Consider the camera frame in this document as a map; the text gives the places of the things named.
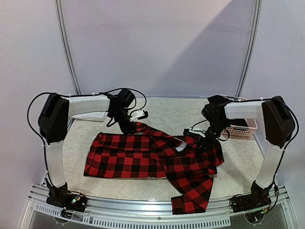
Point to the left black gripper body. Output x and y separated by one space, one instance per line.
119 118

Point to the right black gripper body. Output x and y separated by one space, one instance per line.
206 141

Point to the white green raglan t-shirt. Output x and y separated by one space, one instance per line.
94 116

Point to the red black plaid garment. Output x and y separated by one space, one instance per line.
151 153

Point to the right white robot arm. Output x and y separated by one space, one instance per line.
279 125

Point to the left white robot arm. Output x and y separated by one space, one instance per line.
58 109

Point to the pink plastic laundry basket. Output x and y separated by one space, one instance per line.
241 127

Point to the black garment in basket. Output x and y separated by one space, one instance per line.
217 100

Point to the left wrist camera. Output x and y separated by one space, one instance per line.
138 114

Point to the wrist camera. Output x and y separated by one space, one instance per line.
193 132
138 114

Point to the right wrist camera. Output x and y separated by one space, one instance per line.
193 132

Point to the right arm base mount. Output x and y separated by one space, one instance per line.
258 197

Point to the aluminium front rail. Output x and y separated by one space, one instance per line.
106 213

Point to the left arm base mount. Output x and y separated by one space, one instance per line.
64 198

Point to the left aluminium frame post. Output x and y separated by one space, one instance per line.
66 46

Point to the aluminium frame post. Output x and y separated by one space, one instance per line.
66 46
250 46

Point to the right aluminium frame post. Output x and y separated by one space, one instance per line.
250 46

